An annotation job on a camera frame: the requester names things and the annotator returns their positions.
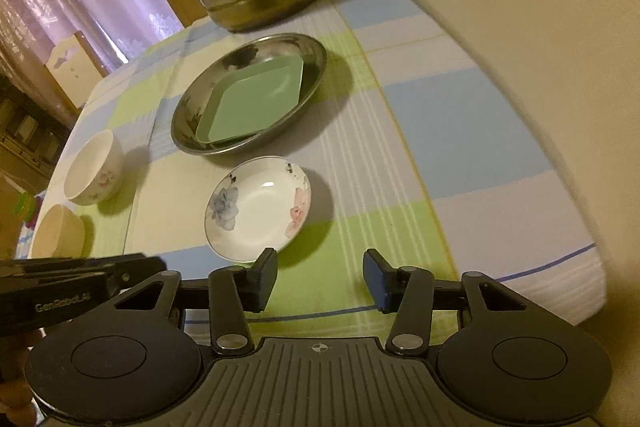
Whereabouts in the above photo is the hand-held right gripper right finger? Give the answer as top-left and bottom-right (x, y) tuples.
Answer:
(362, 248), (547, 356)

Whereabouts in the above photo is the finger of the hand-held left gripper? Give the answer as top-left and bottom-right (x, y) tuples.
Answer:
(0, 254), (167, 290)

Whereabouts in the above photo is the white floral dish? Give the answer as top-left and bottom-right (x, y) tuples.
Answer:
(203, 156), (313, 264)

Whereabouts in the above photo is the white floral bowl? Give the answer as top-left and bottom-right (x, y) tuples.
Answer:
(63, 129), (124, 206)

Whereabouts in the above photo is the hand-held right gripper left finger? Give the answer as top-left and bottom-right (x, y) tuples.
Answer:
(95, 248), (279, 356)

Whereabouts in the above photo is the white wooden chair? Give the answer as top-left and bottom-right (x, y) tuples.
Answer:
(44, 31), (108, 108)

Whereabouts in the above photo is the green square plate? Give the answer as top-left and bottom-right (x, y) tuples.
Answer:
(195, 55), (306, 145)

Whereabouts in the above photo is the checked pastel tablecloth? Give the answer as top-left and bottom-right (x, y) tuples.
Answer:
(12, 0), (613, 343)

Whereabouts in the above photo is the green and purple cup stack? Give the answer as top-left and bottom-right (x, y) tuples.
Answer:
(14, 191), (38, 230)

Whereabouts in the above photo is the large stainless steel plate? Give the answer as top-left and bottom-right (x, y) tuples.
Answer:
(170, 33), (328, 156)

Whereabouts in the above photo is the cream bowl with steel lining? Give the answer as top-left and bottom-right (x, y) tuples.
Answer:
(29, 203), (96, 259)

